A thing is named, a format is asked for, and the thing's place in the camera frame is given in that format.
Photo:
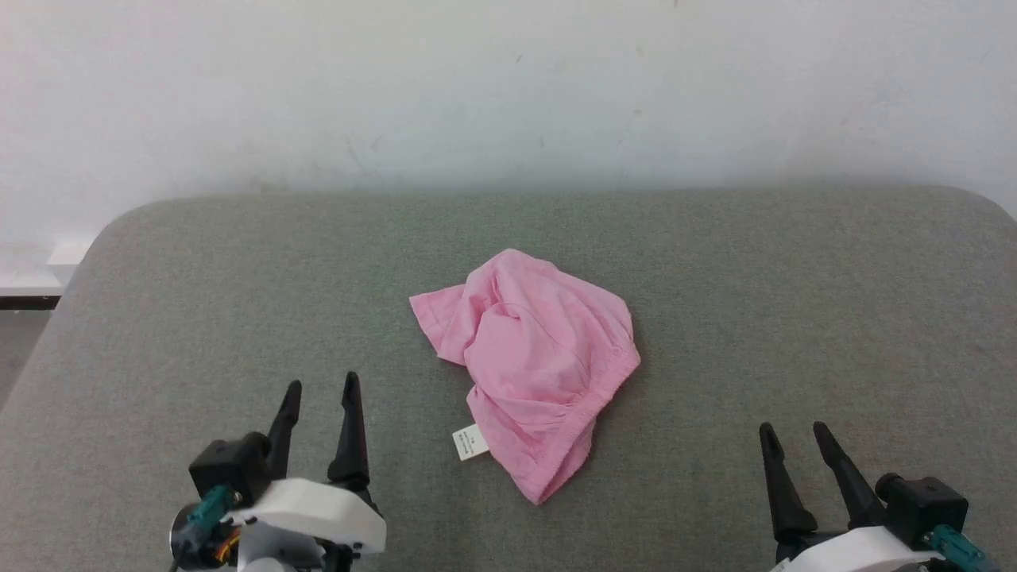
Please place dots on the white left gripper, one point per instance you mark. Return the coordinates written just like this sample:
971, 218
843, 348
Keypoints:
318, 512

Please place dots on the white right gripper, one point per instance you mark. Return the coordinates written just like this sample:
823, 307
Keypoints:
858, 552

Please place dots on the pink garment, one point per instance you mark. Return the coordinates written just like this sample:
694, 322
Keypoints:
532, 357

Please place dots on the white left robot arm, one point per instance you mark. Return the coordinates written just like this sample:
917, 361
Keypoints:
258, 566

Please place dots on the grey fabric sofa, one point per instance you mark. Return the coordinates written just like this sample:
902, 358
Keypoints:
794, 318

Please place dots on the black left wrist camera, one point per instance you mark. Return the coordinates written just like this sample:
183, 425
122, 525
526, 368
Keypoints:
230, 465

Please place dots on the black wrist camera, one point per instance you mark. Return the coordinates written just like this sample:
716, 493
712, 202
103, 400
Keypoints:
230, 465
926, 500

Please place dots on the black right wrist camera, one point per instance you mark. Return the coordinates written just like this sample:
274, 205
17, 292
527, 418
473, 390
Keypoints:
926, 500

